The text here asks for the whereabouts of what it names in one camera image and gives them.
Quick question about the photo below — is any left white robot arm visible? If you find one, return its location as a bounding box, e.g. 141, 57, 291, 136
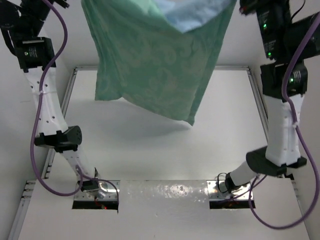
0, 0, 101, 197

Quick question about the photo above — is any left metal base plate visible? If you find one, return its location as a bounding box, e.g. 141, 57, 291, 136
73, 180, 120, 202

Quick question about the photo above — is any green and blue pillowcase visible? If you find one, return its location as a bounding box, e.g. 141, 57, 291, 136
81, 0, 236, 125

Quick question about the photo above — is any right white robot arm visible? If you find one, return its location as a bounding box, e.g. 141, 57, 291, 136
216, 0, 320, 194

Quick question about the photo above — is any metal base plate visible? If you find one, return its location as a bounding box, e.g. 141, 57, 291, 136
207, 180, 251, 202
73, 180, 120, 202

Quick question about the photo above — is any white front cover board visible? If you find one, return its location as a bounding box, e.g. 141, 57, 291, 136
19, 180, 309, 240

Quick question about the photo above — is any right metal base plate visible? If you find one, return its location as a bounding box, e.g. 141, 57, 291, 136
207, 180, 251, 202

